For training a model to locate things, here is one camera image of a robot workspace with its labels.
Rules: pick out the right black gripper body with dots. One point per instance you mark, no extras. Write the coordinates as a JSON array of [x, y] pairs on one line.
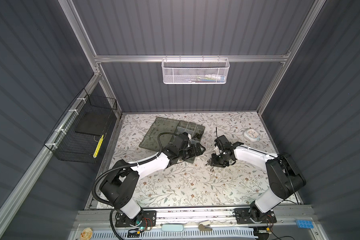
[[219, 160]]

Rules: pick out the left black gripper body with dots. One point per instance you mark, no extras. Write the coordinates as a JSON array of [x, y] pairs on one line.
[[188, 153]]

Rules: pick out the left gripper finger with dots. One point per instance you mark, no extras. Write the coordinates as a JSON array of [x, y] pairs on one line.
[[196, 154], [200, 148]]

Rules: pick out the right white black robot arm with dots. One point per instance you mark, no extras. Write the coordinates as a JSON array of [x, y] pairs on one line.
[[285, 178]]

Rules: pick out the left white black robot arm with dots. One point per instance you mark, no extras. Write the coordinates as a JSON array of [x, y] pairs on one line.
[[115, 187]]

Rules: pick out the pile of screws and nuts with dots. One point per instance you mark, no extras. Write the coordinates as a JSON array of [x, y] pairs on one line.
[[209, 164]]

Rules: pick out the floral table mat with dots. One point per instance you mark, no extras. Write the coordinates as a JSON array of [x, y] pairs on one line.
[[192, 184]]

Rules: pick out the white tape roll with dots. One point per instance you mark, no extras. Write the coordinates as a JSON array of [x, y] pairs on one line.
[[252, 135]]

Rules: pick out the clear divided organizer box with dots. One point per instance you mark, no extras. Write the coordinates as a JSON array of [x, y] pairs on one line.
[[170, 136]]

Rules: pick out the pens in white basket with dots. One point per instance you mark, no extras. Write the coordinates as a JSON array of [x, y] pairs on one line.
[[217, 79]]

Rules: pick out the light teal flat box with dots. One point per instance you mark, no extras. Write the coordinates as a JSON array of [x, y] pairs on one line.
[[176, 228]]

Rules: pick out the round wooden disc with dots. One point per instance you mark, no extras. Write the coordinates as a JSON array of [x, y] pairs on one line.
[[86, 234]]

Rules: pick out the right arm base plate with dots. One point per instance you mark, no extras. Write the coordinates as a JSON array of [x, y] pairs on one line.
[[254, 216]]

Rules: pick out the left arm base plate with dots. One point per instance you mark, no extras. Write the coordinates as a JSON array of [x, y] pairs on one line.
[[143, 219]]

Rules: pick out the white wire mesh basket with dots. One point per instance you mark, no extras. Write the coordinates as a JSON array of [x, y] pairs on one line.
[[177, 71]]

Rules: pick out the black wire wall basket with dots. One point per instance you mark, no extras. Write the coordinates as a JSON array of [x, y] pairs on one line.
[[76, 139]]

